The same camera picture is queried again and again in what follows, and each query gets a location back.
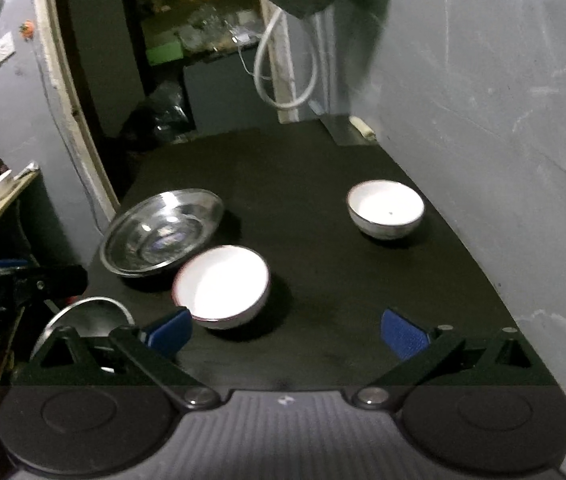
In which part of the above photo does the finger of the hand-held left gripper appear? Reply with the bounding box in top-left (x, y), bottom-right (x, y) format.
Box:
top-left (0, 259), bottom-right (89, 306)

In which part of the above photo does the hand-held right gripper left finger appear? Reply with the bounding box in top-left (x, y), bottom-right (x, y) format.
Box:
top-left (16, 308), bottom-right (217, 407)

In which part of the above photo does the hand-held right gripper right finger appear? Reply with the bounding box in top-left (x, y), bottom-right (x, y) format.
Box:
top-left (354, 308), bottom-right (561, 407)

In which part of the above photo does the large white ceramic bowl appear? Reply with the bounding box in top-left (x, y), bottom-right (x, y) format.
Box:
top-left (172, 245), bottom-right (271, 331)

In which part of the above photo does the large deep steel plate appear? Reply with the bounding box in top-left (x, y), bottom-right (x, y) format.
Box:
top-left (100, 189), bottom-right (225, 279)

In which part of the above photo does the small white ceramic bowl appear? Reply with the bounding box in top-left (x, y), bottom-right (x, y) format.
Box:
top-left (347, 180), bottom-right (425, 241)

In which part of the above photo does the black plastic bag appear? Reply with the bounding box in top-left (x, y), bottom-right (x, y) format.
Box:
top-left (120, 82), bottom-right (196, 146)

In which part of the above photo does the cream cylindrical stick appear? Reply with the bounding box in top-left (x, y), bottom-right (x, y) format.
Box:
top-left (349, 116), bottom-right (378, 141)

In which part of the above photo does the steel cleaver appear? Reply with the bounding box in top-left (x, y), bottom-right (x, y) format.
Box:
top-left (320, 114), bottom-right (379, 147)

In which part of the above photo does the dark cabinet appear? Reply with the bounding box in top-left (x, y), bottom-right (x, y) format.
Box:
top-left (183, 47), bottom-right (284, 133)

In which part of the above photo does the green box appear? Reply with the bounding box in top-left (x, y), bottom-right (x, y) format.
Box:
top-left (145, 40), bottom-right (185, 66)

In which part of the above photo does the white door frame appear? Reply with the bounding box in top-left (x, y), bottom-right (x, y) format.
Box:
top-left (30, 0), bottom-right (300, 221)

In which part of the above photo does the white hose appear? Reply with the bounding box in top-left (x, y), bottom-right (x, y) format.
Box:
top-left (254, 7), bottom-right (320, 109)

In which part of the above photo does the white cable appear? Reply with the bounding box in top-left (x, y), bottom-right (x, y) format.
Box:
top-left (235, 40), bottom-right (274, 81)

